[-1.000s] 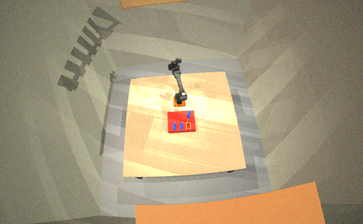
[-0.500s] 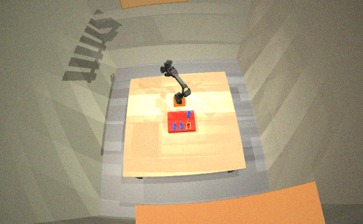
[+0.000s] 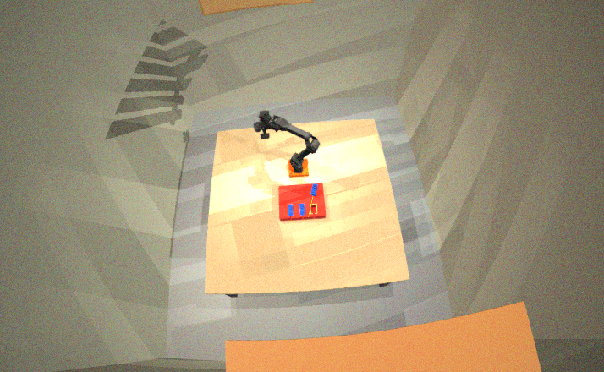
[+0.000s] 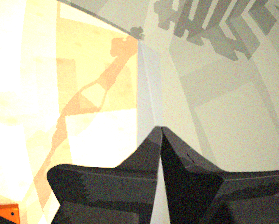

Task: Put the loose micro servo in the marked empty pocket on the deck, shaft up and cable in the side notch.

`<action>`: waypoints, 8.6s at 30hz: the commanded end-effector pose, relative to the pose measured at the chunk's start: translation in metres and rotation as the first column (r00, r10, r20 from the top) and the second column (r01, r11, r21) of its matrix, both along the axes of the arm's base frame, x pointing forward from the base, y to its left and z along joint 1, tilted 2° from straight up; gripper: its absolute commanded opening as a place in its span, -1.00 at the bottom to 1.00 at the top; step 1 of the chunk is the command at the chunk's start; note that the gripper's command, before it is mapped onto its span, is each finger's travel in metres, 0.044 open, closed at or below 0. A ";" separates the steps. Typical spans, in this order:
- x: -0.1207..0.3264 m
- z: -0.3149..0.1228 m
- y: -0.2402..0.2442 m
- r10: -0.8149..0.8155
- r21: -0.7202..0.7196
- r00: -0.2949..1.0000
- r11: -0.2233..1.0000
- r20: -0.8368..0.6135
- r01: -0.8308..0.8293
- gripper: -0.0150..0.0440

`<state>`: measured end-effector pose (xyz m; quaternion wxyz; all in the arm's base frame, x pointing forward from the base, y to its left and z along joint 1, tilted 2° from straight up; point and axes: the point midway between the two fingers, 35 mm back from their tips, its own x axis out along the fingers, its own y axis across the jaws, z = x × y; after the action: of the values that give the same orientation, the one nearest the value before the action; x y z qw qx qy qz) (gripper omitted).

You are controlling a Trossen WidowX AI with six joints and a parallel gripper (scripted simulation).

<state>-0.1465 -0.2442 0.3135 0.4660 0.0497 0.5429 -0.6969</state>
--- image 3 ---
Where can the blue micro servo with yellow cable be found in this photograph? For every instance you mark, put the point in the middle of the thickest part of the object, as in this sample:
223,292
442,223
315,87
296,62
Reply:
313,191

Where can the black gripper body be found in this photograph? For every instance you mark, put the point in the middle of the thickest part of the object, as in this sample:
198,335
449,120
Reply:
264,135

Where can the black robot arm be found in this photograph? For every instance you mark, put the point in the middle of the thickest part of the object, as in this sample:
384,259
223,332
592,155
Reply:
282,124

